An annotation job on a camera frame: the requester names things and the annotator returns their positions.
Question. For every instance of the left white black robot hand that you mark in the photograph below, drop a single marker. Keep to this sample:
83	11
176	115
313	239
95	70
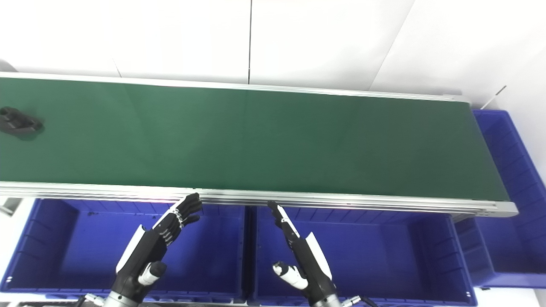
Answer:
143	253

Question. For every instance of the aluminium conveyor support leg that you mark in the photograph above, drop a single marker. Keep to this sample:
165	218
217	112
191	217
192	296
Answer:
8	205

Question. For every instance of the large blue plastic bin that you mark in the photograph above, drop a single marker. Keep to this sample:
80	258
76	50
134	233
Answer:
76	251
520	170
384	256

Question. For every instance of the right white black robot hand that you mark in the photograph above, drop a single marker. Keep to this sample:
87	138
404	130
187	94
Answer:
309	260

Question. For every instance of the green conveyor belt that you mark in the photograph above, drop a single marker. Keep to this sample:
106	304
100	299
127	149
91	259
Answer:
256	140

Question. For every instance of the black plastic part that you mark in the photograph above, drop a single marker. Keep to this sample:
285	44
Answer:
17	122

